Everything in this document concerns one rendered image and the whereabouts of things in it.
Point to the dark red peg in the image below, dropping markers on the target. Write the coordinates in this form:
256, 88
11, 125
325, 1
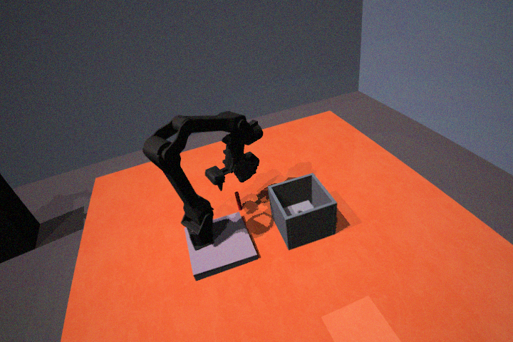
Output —
238, 201

